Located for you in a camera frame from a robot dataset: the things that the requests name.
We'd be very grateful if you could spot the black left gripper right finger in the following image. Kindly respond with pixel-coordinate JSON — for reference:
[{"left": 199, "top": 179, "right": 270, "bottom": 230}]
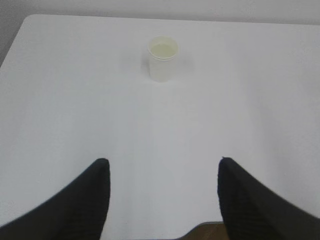
[{"left": 217, "top": 157, "right": 320, "bottom": 240}]

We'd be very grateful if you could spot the white paper cup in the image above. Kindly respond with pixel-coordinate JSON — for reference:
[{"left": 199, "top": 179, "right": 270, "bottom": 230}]
[{"left": 147, "top": 36, "right": 179, "bottom": 83}]

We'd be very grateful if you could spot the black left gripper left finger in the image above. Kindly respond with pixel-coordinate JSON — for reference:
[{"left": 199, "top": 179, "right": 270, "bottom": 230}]
[{"left": 0, "top": 158, "right": 111, "bottom": 240}]

